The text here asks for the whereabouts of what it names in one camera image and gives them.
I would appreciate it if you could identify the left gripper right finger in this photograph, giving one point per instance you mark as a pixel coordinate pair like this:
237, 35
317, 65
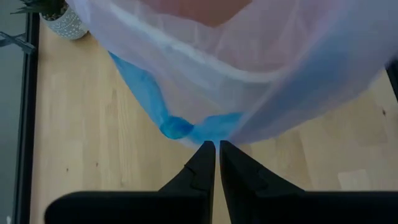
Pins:
248, 193

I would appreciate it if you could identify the blue trash bag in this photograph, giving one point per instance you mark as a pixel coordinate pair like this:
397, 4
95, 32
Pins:
146, 90

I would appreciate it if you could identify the black aluminium table frame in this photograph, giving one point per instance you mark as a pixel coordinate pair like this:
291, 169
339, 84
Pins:
26, 124

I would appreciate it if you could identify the succulent in white pot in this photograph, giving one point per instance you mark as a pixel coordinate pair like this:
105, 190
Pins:
66, 26

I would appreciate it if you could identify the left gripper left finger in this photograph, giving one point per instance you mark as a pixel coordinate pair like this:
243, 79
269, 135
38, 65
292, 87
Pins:
196, 186

